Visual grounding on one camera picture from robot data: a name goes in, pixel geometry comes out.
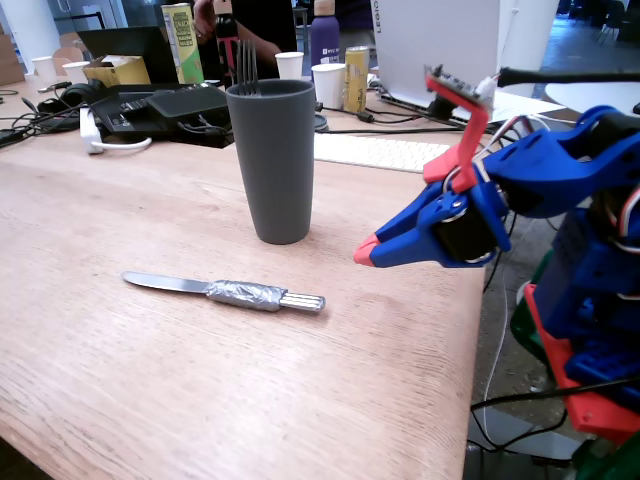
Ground gray metal table foot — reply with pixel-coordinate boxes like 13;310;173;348
464;404;584;480

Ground green table clamp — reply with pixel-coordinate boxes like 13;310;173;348
571;428;640;480
509;248;554;372

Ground person in black shirt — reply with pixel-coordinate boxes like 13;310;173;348
192;0;299;80

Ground black floor cable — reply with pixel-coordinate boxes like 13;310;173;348
469;375;640;454

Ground yellow green snack tube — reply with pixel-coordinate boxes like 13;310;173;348
160;2;206;86

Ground white paper cup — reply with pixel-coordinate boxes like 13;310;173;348
274;51;306;82
310;62;348;111
30;55;58;86
61;60;92;86

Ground black laptop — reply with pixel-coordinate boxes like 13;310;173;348
76;25;174;85

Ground thin white cable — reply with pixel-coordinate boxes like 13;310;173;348
481;267;510;447

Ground red robot base plate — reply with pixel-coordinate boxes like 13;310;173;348
522;283;640;447

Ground white paper sheet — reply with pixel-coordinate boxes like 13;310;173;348
487;89;569;124

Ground white laptop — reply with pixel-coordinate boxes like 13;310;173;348
372;0;502;126

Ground metal fork taped handle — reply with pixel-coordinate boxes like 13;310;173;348
234;39;262;98

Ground purple bottle wooden cap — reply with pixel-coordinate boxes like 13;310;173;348
309;0;342;67

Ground metal knife taped handle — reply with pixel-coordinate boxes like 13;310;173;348
121;270;328;315

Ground black sleeved camera cable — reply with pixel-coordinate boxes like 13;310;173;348
498;66;640;87

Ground white round table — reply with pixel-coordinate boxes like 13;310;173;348
543;80;640;122

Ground blue gripper black motor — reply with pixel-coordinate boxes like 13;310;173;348
353;179;513;269

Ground red camera mount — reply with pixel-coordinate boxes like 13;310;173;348
422;74;494;196

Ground bystander bare forearm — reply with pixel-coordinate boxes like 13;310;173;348
238;37;282;69

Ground white keyboard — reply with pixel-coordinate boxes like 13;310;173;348
313;133;452;174

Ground black cable with plug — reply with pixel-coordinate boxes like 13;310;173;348
316;101;469;137

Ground black flat electronic device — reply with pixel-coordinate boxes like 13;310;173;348
89;82;235;150

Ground black headphones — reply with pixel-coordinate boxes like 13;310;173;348
36;78;109;117

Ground yellow cardboard box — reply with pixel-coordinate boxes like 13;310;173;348
82;54;152;88

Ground yellow drink can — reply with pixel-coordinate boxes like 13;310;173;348
343;45;372;114

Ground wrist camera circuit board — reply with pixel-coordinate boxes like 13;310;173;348
424;63;497;109

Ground brown cardboard box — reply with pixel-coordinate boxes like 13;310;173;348
0;29;26;87

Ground black bottle pink letter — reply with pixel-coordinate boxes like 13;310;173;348
214;0;239;89

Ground gray plastic cup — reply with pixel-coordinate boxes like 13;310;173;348
225;78;317;246

